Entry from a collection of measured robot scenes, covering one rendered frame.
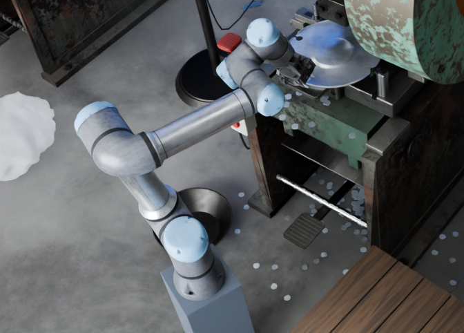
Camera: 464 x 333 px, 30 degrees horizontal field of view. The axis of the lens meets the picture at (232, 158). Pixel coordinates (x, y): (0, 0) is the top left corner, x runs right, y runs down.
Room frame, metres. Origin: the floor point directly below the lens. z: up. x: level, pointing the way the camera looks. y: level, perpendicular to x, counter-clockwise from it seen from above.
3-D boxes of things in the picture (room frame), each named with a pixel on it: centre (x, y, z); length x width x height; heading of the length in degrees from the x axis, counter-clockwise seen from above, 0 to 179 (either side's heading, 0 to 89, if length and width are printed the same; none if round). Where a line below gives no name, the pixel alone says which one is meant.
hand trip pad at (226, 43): (2.07, -0.08, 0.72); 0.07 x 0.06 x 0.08; 128
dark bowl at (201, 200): (1.96, 0.20, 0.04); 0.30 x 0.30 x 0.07
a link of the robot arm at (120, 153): (1.48, 0.08, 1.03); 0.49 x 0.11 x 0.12; 108
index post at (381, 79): (1.74, -0.48, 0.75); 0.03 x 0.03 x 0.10; 38
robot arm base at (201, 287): (1.44, 0.18, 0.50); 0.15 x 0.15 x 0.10
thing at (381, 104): (1.95, -0.47, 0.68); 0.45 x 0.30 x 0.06; 38
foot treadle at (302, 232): (1.87, -0.36, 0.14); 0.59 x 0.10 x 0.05; 128
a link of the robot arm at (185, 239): (1.45, 0.18, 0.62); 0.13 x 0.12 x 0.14; 18
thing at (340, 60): (1.88, -0.37, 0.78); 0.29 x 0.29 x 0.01
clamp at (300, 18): (2.09, -0.36, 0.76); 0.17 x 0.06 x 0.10; 38
